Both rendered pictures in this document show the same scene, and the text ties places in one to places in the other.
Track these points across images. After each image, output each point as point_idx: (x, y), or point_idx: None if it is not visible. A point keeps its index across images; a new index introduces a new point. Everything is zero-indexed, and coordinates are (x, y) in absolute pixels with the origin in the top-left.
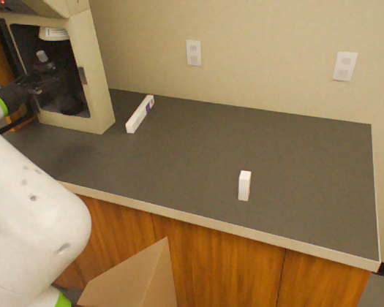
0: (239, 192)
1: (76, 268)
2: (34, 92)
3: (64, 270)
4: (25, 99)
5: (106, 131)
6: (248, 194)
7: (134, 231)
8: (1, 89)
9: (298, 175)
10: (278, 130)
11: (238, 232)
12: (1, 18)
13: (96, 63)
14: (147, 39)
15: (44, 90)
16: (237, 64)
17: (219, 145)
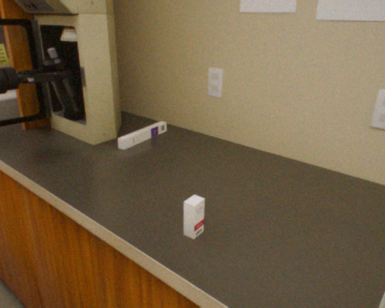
0: (184, 224)
1: (37, 291)
2: (26, 79)
3: None
4: (17, 84)
5: (100, 144)
6: (196, 229)
7: (75, 252)
8: None
9: (282, 228)
10: (287, 177)
11: (159, 273)
12: (35, 20)
13: (103, 70)
14: (174, 65)
15: (38, 80)
16: (259, 98)
17: (204, 177)
